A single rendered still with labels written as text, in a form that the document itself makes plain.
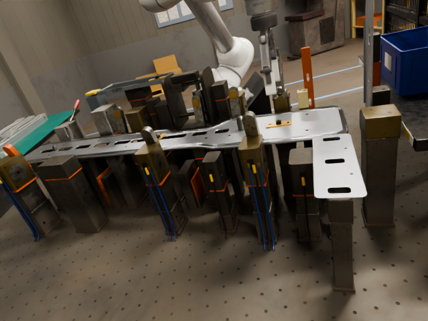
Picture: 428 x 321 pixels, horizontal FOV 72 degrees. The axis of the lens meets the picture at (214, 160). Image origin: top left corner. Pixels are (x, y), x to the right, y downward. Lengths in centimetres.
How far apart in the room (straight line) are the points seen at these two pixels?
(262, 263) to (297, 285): 12
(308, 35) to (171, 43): 303
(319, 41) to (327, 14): 52
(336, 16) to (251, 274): 650
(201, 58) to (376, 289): 687
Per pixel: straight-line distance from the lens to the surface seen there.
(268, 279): 89
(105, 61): 769
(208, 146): 97
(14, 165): 140
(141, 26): 744
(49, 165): 123
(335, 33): 709
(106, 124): 141
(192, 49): 737
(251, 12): 90
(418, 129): 84
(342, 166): 74
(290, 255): 94
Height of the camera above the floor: 139
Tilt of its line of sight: 27 degrees down
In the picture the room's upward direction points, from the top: 15 degrees counter-clockwise
